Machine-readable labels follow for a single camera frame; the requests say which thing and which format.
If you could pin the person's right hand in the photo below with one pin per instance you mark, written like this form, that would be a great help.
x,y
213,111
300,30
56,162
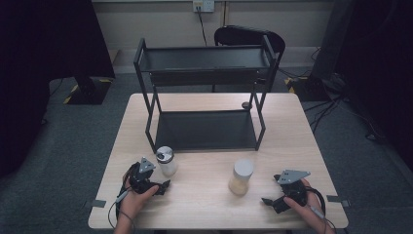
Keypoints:
x,y
310,211

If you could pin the grey tape strip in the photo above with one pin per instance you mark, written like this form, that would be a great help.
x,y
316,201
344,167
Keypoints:
x,y
97,203
337,199

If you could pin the dark curtain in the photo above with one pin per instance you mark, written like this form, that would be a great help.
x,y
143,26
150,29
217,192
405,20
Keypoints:
x,y
380,65
39,65

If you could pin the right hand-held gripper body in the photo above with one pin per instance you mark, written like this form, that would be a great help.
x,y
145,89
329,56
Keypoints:
x,y
293,191

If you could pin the person's left hand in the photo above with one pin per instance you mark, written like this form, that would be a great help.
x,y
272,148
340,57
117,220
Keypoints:
x,y
133,203

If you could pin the white wall outlet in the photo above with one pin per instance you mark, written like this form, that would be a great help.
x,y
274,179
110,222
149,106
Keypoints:
x,y
203,5

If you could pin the small round dark knob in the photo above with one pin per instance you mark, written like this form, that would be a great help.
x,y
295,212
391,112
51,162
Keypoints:
x,y
246,105

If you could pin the black metal shelf rack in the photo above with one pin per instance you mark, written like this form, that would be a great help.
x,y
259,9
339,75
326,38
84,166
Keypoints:
x,y
204,130

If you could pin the black stand base yellow tape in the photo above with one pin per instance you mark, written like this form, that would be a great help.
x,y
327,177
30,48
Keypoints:
x,y
308,89
91,91

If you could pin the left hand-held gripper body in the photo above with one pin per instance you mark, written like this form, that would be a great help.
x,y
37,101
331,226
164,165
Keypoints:
x,y
140,180

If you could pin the glass jar with white lid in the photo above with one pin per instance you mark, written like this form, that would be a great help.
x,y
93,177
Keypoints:
x,y
241,178

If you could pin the glass jar with metal lid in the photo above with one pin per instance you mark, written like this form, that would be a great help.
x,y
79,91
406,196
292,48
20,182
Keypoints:
x,y
166,162

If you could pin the black chair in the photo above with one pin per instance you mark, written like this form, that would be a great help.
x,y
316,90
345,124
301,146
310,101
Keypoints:
x,y
246,35

